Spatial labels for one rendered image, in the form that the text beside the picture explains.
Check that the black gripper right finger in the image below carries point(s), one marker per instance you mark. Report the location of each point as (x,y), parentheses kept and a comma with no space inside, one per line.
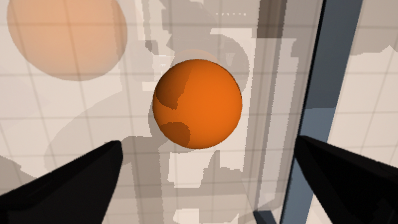
(352,189)

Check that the clear low wall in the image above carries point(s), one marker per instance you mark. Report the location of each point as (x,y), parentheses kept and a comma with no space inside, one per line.
(296,36)

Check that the glossy orange ball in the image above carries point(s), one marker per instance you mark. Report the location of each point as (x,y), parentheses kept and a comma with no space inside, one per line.
(197,104)

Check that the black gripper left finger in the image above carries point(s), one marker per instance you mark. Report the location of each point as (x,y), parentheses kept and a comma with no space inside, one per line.
(78,192)

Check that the see-through orange ball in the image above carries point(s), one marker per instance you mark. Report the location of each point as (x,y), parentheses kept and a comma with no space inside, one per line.
(76,40)

